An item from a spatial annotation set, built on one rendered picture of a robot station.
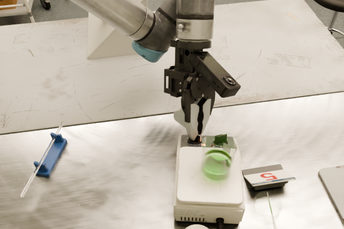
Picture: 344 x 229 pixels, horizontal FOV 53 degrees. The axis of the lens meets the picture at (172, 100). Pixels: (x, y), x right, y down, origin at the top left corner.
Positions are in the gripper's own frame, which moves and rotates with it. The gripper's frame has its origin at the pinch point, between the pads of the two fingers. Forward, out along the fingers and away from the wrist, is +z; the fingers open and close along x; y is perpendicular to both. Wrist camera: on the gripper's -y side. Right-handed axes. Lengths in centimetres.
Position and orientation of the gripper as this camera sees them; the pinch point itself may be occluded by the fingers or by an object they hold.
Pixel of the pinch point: (197, 134)
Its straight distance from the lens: 74.3
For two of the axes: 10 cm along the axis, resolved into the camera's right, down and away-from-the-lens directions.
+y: -7.0, -2.2, 6.8
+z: -0.2, 9.6, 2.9
